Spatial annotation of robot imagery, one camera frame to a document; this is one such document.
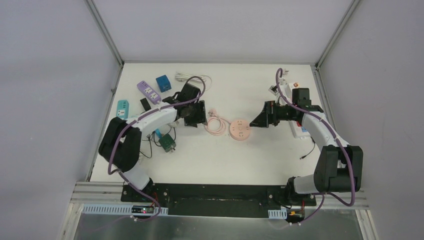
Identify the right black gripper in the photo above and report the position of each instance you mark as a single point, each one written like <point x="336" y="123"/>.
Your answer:
<point x="268" y="116"/>

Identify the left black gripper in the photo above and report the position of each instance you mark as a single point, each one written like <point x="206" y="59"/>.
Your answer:
<point x="199" y="113"/>

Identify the pink round power strip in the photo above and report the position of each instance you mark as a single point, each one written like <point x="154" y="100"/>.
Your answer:
<point x="240" y="129"/>

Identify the green patterned cube adapter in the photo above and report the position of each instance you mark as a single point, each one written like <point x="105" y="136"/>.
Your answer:
<point x="167" y="143"/>

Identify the light blue plug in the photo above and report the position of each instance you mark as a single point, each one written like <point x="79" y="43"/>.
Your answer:
<point x="158" y="133"/>

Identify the dark blue cube adapter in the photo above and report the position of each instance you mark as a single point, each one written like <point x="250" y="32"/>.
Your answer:
<point x="163" y="83"/>

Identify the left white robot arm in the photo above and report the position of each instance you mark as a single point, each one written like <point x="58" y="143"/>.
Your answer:
<point x="121" y="144"/>

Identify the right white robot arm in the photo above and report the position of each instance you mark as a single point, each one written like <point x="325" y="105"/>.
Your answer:
<point x="339" y="166"/>

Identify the white long power strip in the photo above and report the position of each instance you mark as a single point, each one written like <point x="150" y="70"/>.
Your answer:
<point x="298" y="131"/>

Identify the purple power strip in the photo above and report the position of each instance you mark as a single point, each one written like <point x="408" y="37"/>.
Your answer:
<point x="149" y="92"/>

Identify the white cube adapter orange sticker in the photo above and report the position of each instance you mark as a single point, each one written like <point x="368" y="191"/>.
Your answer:
<point x="290" y="87"/>

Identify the black charger brick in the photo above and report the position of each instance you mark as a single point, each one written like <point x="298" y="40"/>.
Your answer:
<point x="145" y="104"/>

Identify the teal power strip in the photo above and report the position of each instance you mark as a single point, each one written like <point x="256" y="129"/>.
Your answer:
<point x="122" y="109"/>

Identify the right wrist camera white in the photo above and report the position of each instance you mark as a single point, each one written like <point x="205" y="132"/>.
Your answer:
<point x="280" y="78"/>

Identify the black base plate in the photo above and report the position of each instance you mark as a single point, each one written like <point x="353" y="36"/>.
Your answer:
<point x="218" y="200"/>

